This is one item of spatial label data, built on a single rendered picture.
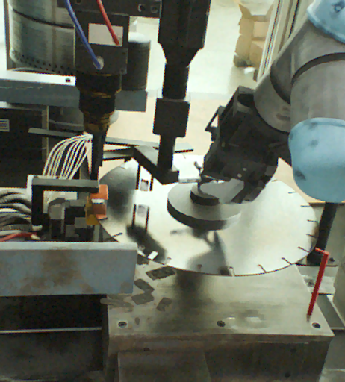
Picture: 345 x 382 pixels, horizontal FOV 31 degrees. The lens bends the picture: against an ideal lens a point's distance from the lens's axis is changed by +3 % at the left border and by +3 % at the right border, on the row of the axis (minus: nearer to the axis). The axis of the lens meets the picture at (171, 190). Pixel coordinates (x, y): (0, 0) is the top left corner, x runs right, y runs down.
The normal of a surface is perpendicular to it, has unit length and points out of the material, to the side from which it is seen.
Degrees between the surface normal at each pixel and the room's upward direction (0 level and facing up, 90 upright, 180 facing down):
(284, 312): 0
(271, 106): 104
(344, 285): 90
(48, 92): 90
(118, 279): 90
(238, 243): 0
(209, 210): 5
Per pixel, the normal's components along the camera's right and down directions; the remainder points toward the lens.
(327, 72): -0.36, -0.51
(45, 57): -0.32, 0.44
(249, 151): 0.31, -0.47
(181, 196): 0.03, -0.87
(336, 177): -0.09, 0.85
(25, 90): 0.15, 0.51
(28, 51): -0.58, 0.34
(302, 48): -0.81, -0.36
